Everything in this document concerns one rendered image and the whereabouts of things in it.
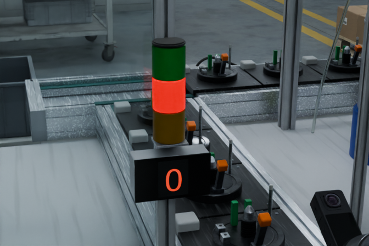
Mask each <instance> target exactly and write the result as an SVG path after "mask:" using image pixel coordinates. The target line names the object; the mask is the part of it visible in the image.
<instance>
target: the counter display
mask: <svg viewBox="0 0 369 246"><path fill-rule="evenodd" d="M182 159H188V194H184V195H175V196H170V197H160V198H158V162H161V161H172V160H182ZM210 168H211V153H200V154H189V155H179V156H168V157H162V158H151V159H141V160H134V179H135V203H142V202H151V201H156V200H165V199H175V198H184V197H193V196H199V195H208V194H210Z"/></svg>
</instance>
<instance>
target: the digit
mask: <svg viewBox="0 0 369 246"><path fill-rule="evenodd" d="M184 194H188V159H182V160H172V161H161V162H158V198H160V197H170V196H175V195H184Z"/></svg>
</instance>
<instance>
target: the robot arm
mask: <svg viewBox="0 0 369 246"><path fill-rule="evenodd" d="M310 206H311V208H312V211H313V213H314V216H315V218H316V221H317V223H318V226H319V228H320V230H321V233H322V235H323V238H324V240H325V242H326V245H327V246H369V233H366V234H362V233H361V231H360V229H359V226H358V224H357V222H356V220H355V218H354V216H353V213H352V211H351V209H350V206H349V204H348V202H347V200H346V198H345V196H344V193H343V192H342V191H341V190H338V189H337V190H330V191H318V192H315V194H314V196H313V198H312V200H311V202H310Z"/></svg>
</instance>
